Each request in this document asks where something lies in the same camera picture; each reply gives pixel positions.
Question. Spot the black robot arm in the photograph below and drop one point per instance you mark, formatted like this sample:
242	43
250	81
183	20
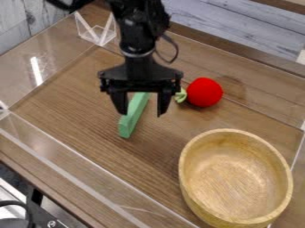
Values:
143	22

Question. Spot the brown wooden bowl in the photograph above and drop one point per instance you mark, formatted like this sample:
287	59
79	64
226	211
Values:
234	179

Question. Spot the red plush strawberry toy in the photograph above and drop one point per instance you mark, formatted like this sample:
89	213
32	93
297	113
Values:
202	93

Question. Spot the clear acrylic wall panel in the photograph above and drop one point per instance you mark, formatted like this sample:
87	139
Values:
98	197

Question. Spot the green rectangular block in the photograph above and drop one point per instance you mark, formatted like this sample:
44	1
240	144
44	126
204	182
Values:
129	120

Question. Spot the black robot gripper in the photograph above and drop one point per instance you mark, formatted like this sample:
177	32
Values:
141	75

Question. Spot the clear acrylic corner bracket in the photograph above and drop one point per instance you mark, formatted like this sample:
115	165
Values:
97	34

